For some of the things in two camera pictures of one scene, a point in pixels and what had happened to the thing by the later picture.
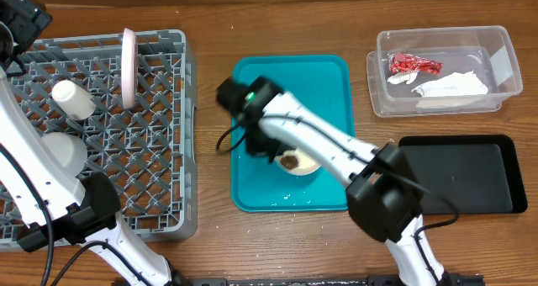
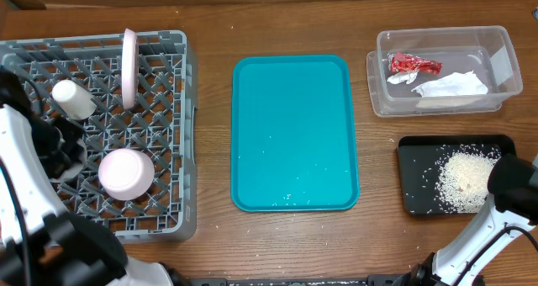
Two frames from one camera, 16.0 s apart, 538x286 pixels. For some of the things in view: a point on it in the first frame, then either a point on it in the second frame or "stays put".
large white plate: [128, 67] stays put
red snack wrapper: [402, 62] stays put
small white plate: [305, 165] -> [126, 174]
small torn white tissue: [403, 77] stays put
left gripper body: [17, 33] -> [58, 145]
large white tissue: [454, 84] stays put
